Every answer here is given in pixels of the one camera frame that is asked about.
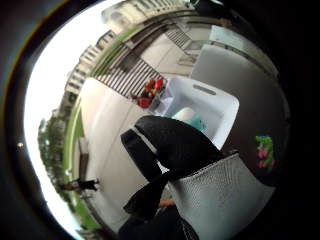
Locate teal and white soft toy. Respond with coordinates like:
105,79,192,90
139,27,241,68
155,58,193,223
171,107,208,133

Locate white plastic bin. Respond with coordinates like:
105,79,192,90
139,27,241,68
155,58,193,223
148,75,240,151

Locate red and yellow toys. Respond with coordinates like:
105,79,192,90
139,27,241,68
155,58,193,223
132,78,167,110

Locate metal railing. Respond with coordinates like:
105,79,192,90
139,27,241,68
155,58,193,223
94,58,164,100

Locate person's dark clothed body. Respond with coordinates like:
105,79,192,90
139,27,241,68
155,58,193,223
118,199,201,240

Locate green and pink toy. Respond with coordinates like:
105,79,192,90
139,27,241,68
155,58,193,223
255,134,276,173

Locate pale apartment buildings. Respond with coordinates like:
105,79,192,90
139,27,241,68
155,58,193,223
64,0,196,96

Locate green trees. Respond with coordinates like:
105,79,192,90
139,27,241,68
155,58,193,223
37,116,69,188

